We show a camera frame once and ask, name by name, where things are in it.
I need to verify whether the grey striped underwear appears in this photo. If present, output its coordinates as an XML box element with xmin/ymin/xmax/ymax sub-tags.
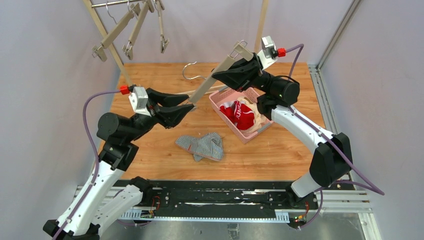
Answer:
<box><xmin>175</xmin><ymin>132</ymin><xmax>224</xmax><ymax>162</ymax></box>

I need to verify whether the pink plastic basket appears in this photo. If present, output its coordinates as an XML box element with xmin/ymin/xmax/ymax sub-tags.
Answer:
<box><xmin>209</xmin><ymin>88</ymin><xmax>273</xmax><ymax>144</ymax></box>

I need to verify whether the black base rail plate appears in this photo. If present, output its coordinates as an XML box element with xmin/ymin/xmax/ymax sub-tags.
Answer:
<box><xmin>121</xmin><ymin>180</ymin><xmax>320</xmax><ymax>225</ymax></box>

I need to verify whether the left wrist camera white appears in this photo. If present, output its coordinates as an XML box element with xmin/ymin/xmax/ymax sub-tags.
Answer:
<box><xmin>128</xmin><ymin>86</ymin><xmax>151</xmax><ymax>117</ymax></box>

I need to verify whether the wooden clothes rack frame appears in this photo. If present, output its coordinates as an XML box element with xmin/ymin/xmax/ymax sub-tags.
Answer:
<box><xmin>83</xmin><ymin>0</ymin><xmax>269</xmax><ymax>103</ymax></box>

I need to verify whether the wooden clip hanger red underwear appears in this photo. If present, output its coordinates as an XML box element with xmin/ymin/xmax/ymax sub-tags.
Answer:
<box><xmin>154</xmin><ymin>0</ymin><xmax>169</xmax><ymax>54</ymax></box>

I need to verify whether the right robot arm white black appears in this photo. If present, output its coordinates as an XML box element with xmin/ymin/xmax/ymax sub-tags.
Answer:
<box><xmin>211</xmin><ymin>54</ymin><xmax>353</xmax><ymax>199</ymax></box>

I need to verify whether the empty wooden clip hanger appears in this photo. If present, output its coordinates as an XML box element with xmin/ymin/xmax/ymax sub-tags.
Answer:
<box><xmin>92</xmin><ymin>3</ymin><xmax>138</xmax><ymax>62</ymax></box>

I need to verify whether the wooden clip hanger striped underwear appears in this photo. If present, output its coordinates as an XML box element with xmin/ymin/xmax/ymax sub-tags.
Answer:
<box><xmin>188</xmin><ymin>40</ymin><xmax>256</xmax><ymax>112</ymax></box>

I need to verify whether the wooden clip hanger cream underwear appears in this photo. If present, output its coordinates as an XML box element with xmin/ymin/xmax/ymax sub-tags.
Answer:
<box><xmin>122</xmin><ymin>0</ymin><xmax>155</xmax><ymax>60</ymax></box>

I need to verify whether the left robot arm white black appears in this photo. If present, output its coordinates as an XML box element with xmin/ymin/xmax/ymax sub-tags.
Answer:
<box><xmin>43</xmin><ymin>85</ymin><xmax>194</xmax><ymax>240</ymax></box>

